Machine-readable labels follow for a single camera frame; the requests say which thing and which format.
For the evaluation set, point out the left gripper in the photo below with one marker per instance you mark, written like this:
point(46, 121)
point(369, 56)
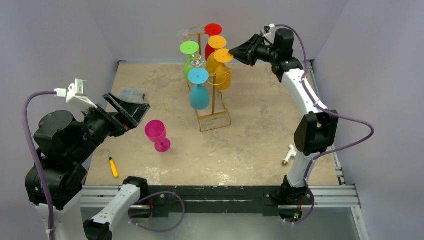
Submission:
point(129, 114)

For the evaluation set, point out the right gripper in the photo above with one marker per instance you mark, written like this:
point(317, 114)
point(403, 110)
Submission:
point(253, 51)

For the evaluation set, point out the pink wine glass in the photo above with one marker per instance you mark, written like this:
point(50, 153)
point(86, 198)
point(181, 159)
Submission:
point(156, 132)

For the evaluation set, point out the orange wine glass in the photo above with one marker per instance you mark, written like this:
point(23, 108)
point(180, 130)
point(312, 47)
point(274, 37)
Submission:
point(223, 73)
point(214, 43)

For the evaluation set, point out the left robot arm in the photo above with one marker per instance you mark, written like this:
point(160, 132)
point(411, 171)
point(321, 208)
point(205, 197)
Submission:
point(59, 149)

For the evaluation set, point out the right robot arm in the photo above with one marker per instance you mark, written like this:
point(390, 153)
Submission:
point(317, 129)

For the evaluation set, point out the red wine glass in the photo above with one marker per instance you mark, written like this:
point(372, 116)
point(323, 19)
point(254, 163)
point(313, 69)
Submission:
point(212, 29)

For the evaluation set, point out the clear wine glass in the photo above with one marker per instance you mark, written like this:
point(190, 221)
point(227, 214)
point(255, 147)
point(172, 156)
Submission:
point(195, 60)
point(184, 35)

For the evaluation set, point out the green wine glass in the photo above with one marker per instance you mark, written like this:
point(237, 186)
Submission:
point(189, 49)

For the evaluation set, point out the blue wine glass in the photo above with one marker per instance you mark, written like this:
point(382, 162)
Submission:
point(199, 95)

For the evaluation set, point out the far clear wine glass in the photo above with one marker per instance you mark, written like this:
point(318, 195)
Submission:
point(184, 35)

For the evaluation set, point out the clear plastic organizer box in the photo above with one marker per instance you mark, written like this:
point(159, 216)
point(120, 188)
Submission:
point(132, 94)

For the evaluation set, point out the white plastic pipe fitting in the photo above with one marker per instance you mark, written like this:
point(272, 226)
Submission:
point(291, 154)

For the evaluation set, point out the yellow handled screwdriver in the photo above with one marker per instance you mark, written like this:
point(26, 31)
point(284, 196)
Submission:
point(112, 165)

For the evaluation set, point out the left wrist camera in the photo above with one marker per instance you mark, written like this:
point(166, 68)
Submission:
point(78, 92)

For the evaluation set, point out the gold wire glass rack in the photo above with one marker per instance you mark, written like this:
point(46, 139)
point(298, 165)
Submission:
point(216, 115)

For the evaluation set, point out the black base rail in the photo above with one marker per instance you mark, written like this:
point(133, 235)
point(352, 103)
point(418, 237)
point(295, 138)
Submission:
point(269, 201)

